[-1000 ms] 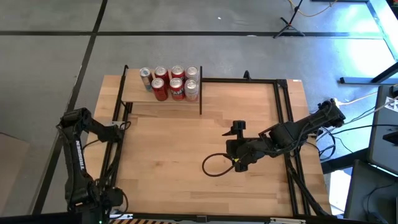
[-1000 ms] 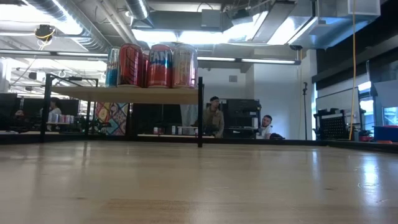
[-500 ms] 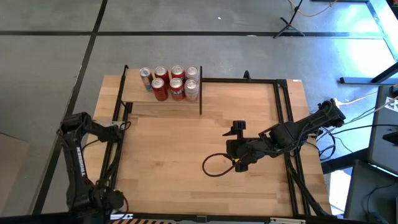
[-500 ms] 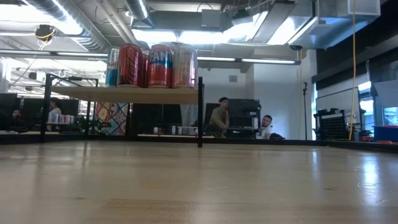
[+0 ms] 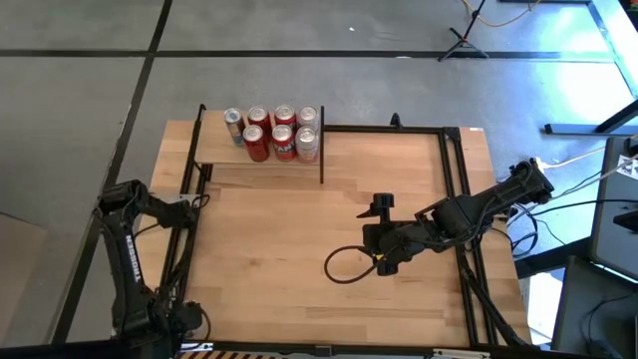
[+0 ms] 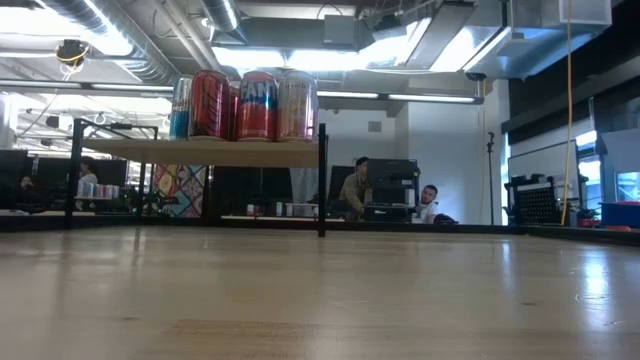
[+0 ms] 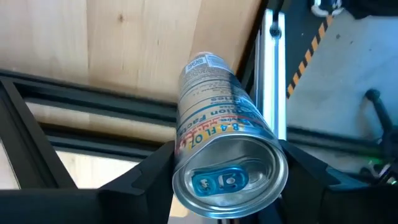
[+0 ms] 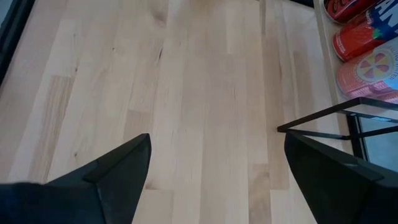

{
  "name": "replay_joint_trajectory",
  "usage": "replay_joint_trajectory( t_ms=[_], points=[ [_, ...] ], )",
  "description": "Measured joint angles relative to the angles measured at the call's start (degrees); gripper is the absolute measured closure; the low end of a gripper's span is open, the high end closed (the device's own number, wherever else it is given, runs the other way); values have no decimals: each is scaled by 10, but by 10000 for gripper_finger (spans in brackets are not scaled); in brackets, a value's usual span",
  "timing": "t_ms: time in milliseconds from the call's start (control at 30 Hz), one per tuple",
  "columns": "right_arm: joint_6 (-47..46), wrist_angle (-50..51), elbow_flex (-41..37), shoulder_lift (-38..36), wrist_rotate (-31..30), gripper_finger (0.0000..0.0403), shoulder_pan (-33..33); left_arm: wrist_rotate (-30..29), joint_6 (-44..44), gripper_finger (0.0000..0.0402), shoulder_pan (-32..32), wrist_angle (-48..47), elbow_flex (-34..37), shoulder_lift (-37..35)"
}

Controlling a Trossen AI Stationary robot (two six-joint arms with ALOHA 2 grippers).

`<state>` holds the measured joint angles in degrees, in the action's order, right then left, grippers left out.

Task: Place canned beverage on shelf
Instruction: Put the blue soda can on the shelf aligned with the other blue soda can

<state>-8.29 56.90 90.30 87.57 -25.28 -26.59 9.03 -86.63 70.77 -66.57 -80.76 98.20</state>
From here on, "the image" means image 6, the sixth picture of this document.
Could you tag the pink and white soda can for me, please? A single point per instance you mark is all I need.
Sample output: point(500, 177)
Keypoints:
point(297, 107)

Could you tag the red blue Fanta can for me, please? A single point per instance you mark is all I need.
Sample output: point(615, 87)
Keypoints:
point(257, 107)

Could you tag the dark red soda can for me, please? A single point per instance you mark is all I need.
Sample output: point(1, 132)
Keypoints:
point(234, 115)

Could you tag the white topped soda can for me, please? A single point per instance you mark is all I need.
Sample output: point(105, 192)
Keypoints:
point(179, 120)

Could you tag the person in tan jacket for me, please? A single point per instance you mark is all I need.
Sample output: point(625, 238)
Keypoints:
point(356, 192)

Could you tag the black equipment cabinet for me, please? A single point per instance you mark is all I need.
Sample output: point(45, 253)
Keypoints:
point(392, 175)

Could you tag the person in white shirt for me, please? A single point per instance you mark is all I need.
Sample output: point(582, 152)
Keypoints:
point(429, 207)

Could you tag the long ceiling light strip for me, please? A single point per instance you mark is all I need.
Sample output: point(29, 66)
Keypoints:
point(400, 97)

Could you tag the black bag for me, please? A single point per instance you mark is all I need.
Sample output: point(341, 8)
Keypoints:
point(445, 219)

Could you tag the colourful patchwork poster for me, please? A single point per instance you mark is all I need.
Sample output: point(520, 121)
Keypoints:
point(180, 192)

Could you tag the grey ceiling junction box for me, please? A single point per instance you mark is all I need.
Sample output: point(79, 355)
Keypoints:
point(340, 30)

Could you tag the thin black stand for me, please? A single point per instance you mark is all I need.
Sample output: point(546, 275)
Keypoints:
point(491, 175)

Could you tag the black perforated rack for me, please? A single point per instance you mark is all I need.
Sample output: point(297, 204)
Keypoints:
point(535, 205)

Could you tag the standing person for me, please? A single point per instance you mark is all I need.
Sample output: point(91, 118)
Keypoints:
point(88, 175)

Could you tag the small red container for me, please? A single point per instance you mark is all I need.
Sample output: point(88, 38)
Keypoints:
point(589, 223)

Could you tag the seated person at desk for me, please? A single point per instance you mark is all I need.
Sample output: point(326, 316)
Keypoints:
point(26, 184)

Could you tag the blue storage bin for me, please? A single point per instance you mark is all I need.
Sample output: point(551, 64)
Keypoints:
point(620, 215)

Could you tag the white hanging ceiling box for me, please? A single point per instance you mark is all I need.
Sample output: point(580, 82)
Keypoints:
point(590, 12)

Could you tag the wooden shelf black frame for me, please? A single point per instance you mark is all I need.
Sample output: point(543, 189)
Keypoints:
point(200, 152)

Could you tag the black dome camera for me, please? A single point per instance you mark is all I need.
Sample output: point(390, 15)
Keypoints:
point(475, 76)

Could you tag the silver ceiling duct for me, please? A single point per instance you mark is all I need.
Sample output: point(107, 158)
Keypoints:
point(220, 12)

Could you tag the large silver spiral duct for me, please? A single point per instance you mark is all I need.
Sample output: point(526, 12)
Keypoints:
point(140, 55)

